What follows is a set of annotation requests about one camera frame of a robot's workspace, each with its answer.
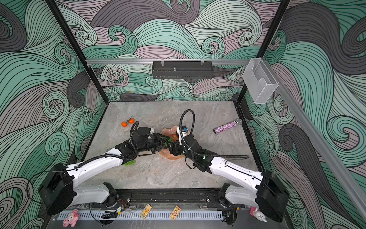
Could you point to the yellow tag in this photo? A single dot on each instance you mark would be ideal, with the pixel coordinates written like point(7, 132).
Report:
point(175, 212)
point(146, 211)

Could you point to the clear acrylic wall box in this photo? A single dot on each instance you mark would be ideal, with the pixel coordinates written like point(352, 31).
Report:
point(260, 80)

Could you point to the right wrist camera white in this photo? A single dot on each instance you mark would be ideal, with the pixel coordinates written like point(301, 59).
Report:
point(182, 132)

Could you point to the black corner frame post left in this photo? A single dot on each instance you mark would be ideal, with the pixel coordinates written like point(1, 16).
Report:
point(67, 31)

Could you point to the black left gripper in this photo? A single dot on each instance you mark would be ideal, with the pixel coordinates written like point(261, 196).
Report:
point(159, 141)

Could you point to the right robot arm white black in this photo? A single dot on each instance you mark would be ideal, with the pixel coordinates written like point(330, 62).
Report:
point(220, 165)

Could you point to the yellow tag left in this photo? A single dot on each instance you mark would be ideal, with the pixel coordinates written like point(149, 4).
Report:
point(146, 211)

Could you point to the black corner frame post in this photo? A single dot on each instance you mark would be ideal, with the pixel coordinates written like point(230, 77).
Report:
point(67, 31)
point(273, 27)

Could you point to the pink plush toy left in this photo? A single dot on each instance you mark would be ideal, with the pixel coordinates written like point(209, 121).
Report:
point(71, 219)

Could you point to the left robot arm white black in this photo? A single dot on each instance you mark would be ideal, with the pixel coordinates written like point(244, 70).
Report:
point(62, 187)

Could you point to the pink white plush toy right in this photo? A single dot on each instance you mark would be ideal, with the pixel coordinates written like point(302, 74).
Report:
point(258, 214)

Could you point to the orange cherry tomato with stem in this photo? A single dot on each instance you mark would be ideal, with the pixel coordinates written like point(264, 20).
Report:
point(131, 120)

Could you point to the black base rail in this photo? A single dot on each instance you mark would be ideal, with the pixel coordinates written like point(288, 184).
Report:
point(177, 197)

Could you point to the purple glitter tube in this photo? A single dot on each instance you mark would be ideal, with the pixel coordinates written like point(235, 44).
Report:
point(228, 126)

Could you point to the pink scalloped fruit bowl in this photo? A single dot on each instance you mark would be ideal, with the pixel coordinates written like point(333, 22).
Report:
point(165, 152)

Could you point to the aluminium right rail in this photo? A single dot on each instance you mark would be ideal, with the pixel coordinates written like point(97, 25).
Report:
point(343, 175)

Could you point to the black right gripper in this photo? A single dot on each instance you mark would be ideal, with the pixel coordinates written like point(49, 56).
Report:
point(175, 146)

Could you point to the green fake grape bunch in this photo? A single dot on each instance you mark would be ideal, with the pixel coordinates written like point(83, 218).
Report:
point(130, 163)

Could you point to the black wall tray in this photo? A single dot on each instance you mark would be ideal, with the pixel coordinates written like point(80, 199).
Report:
point(182, 70)

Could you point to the black corner frame post right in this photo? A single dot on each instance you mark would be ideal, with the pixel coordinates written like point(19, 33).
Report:
point(273, 27)

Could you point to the yellow tag right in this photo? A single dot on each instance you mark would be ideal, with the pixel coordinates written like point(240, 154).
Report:
point(175, 212)

